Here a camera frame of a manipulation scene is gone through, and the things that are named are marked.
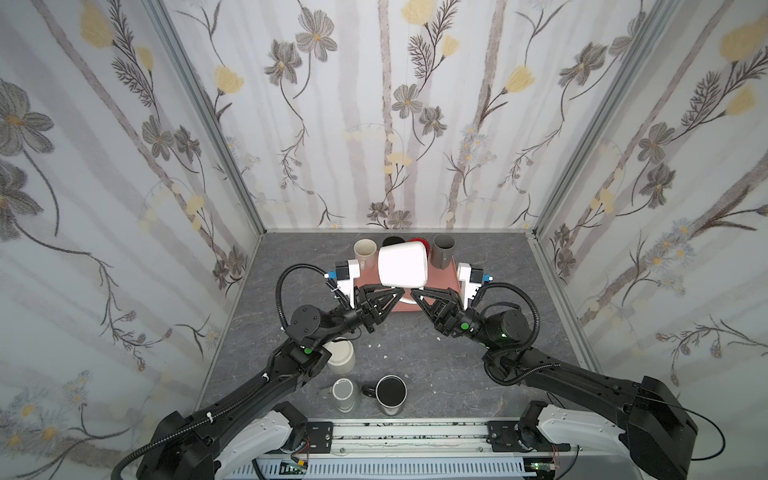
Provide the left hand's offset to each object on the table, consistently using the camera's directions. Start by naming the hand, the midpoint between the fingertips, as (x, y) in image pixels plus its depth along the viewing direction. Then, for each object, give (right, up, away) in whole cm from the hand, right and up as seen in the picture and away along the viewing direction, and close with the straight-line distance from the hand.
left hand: (396, 287), depth 59 cm
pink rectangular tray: (+3, -3, 0) cm, 4 cm away
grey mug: (+17, +9, +42) cm, 46 cm away
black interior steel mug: (-1, -28, +14) cm, 31 cm away
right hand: (+4, -1, -3) cm, 5 cm away
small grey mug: (-13, -28, +13) cm, 33 cm away
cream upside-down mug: (-14, -22, +20) cm, 33 cm away
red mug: (+12, +11, +47) cm, 50 cm away
